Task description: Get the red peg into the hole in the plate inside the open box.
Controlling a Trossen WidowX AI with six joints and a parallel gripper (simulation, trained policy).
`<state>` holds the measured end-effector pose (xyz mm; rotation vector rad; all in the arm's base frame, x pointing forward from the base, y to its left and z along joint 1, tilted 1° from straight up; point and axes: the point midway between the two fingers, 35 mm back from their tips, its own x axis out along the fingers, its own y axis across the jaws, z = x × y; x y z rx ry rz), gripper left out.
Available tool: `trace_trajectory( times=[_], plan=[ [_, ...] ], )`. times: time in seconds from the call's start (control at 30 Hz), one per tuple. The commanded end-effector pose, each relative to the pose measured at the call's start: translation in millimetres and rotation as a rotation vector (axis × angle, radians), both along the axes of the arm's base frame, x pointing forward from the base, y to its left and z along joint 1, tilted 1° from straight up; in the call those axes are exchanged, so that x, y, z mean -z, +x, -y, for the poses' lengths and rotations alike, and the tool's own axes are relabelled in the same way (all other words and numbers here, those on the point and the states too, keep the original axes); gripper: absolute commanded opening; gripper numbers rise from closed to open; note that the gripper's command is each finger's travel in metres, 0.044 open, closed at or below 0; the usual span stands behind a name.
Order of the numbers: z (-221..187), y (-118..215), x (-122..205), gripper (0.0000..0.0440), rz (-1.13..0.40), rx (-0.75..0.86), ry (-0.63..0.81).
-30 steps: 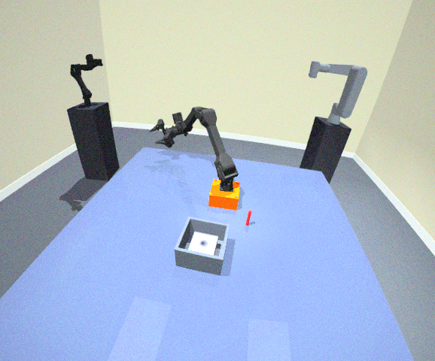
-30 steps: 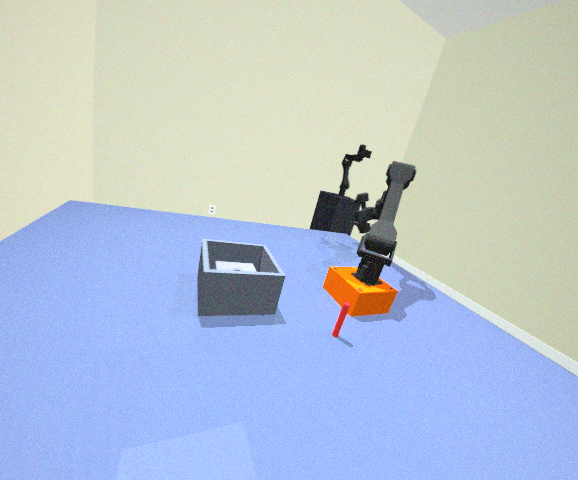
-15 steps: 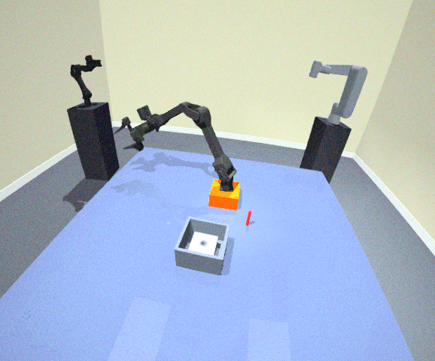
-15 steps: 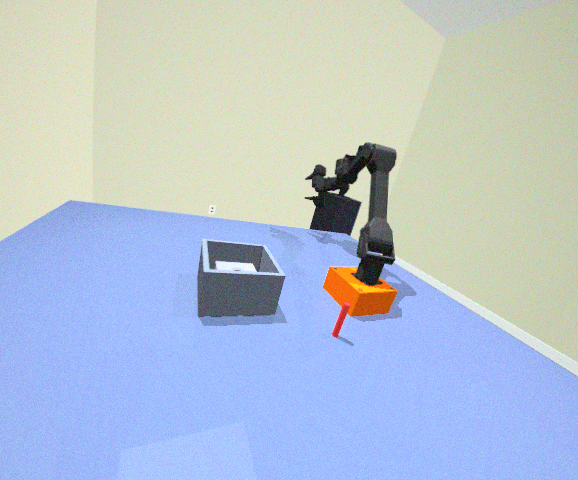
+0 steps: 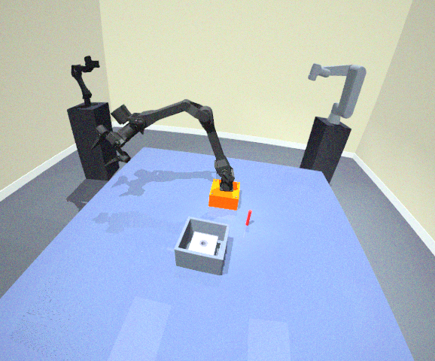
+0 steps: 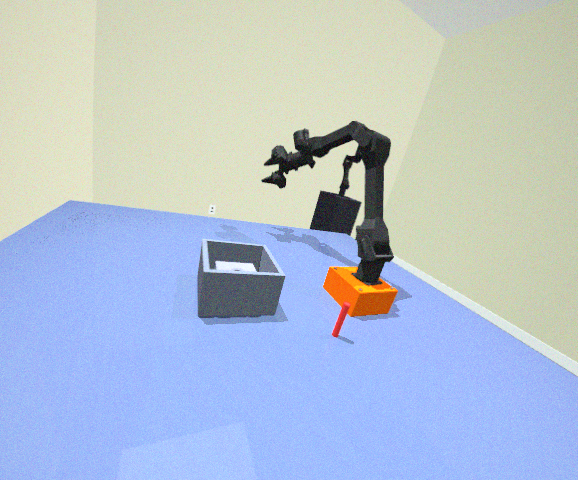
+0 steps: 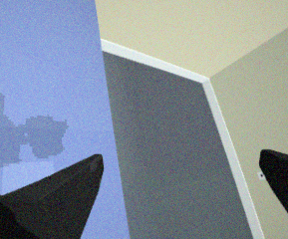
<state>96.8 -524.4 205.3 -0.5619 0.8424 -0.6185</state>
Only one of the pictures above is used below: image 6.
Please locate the red peg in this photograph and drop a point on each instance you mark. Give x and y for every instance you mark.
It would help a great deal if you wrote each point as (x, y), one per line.
(341, 319)

